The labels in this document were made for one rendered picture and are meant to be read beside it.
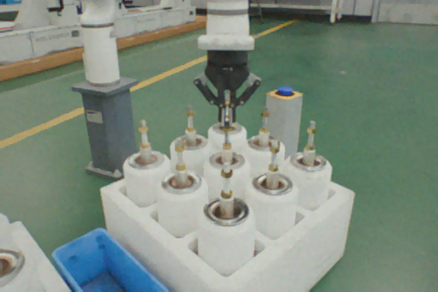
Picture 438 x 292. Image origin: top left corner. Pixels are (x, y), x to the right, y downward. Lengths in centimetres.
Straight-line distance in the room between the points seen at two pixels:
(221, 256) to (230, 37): 34
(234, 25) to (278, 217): 34
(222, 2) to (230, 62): 10
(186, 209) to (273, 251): 16
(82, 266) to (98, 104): 48
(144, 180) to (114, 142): 44
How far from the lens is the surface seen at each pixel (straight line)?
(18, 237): 73
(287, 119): 92
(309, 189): 72
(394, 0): 571
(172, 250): 62
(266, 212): 63
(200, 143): 79
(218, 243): 56
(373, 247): 96
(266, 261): 60
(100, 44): 107
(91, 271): 84
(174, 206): 63
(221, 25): 60
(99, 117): 111
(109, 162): 116
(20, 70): 264
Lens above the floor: 60
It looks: 23 degrees down
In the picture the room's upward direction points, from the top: straight up
